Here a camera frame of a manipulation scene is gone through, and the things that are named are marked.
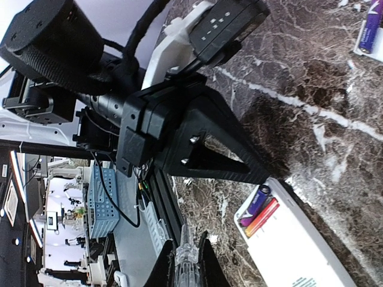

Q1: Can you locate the black front table rail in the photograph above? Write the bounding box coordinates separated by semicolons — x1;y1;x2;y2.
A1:
148;167;184;246

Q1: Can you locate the red battery in small remote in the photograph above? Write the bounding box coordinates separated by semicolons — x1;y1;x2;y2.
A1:
245;198;279;238

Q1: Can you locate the white battery cover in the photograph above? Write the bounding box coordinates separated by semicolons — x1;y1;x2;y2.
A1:
352;19;383;63

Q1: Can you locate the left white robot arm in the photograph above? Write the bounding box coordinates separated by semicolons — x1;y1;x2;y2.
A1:
1;1;270;184

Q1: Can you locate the clear handle screwdriver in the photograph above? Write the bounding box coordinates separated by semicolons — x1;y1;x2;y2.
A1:
174;220;200;287

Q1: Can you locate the blue perforated plastic basket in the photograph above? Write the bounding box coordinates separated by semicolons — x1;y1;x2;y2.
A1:
87;166;120;239

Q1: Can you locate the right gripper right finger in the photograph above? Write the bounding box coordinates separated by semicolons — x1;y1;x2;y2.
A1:
199;231;230;287

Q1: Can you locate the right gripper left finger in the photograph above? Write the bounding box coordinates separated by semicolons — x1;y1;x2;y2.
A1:
144;240;175;287

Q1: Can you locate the small white remote control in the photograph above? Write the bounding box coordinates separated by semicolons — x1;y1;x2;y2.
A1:
233;178;355;286

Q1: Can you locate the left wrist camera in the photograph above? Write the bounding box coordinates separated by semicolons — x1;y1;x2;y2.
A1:
142;1;270;89

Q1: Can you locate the white slotted cable duct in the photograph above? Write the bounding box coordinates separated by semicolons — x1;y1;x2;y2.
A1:
144;201;169;257

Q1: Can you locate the purple battery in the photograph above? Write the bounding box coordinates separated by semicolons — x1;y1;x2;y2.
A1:
358;0;382;54
239;185;271;227

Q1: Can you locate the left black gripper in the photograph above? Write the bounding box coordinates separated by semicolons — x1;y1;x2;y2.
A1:
116;74;270;184

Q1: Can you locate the purple battery in small remote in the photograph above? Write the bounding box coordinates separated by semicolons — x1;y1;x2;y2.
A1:
239;185;271;227

